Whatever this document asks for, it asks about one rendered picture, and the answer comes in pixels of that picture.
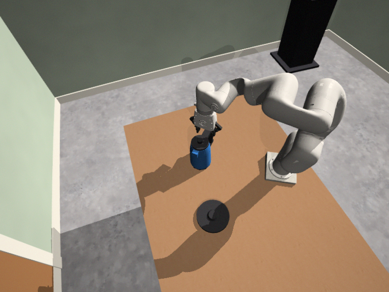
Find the blue kettle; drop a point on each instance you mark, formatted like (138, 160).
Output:
(200, 151)

